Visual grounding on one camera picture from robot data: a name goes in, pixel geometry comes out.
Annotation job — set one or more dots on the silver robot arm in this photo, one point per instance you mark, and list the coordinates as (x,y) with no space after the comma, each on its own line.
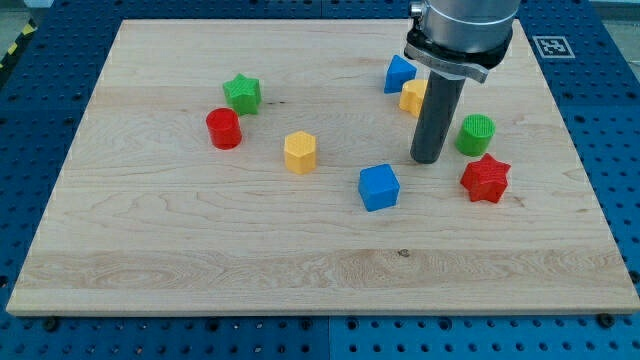
(460,39)

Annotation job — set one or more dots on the green star block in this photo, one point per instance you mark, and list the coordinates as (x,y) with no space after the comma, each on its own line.
(243,94)

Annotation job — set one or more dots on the red star block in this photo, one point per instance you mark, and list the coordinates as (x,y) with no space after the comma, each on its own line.
(486,179)

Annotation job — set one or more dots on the yellow hexagon block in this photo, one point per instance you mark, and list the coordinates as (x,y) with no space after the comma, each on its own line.
(300,152)

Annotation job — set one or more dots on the blue cube block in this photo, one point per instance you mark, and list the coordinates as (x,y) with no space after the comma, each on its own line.
(378,187)

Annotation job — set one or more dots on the wooden board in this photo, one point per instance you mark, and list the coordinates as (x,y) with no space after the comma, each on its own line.
(148,218)

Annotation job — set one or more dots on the red cylinder block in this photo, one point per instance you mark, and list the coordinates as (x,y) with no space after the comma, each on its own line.
(224,128)

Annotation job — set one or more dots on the yellow heart block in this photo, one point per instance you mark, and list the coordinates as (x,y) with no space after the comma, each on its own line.
(412,96)

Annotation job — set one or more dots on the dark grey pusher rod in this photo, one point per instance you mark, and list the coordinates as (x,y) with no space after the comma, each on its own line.
(439,105)

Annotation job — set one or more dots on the blue triangle block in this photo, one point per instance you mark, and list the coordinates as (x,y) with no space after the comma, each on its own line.
(398,72)

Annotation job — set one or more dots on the green cylinder block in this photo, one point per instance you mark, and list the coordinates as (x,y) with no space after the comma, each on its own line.
(475,135)

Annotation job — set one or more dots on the white fiducial marker tag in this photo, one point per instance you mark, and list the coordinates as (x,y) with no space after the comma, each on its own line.
(553,47)

